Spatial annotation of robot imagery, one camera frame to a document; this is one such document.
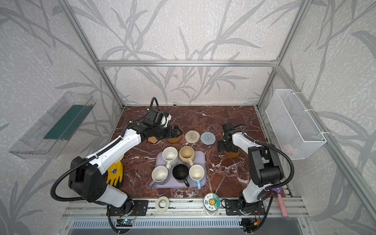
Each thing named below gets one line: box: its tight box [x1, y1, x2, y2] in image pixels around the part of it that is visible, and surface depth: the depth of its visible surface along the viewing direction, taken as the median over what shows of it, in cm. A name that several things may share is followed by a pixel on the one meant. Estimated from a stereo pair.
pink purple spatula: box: [271, 187, 289, 218], surface depth 75 cm
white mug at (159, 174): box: [148, 165, 169, 189], surface depth 81 cm
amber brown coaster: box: [223, 150, 240, 159], surface depth 93 cm
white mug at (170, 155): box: [162, 146, 179, 170], surface depth 87 cm
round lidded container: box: [203, 192, 221, 217], surface depth 69 cm
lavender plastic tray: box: [154, 150, 207, 189], surface depth 83 cm
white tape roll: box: [155, 196, 170, 213], surface depth 77 cm
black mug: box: [172, 164, 190, 188], surface depth 79 cm
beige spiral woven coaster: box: [184, 130, 201, 144], surface depth 104 cm
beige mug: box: [178, 145, 196, 167], surface depth 86 cm
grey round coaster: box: [200, 131, 216, 146], surface depth 103 cm
